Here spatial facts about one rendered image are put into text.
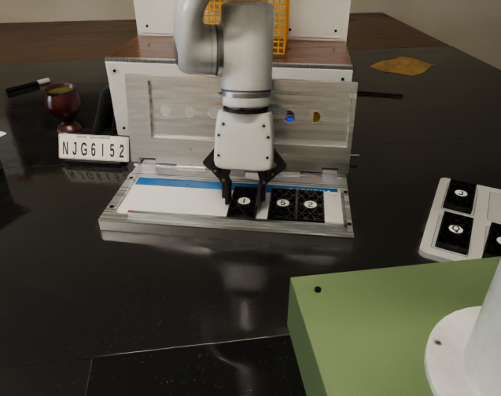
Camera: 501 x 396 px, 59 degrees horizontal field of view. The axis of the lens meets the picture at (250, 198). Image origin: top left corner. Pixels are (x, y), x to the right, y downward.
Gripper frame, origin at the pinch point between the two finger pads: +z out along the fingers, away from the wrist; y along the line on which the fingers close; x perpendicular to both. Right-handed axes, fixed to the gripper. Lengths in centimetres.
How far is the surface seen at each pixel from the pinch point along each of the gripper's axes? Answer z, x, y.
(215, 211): 3.1, -1.8, -4.8
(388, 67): -16, 94, 39
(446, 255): 5.6, -7.7, 33.8
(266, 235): 4.8, -6.6, 4.7
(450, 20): -34, 213, 91
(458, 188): 0.5, 11.4, 40.7
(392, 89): -11, 74, 37
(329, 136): -8.6, 11.5, 15.1
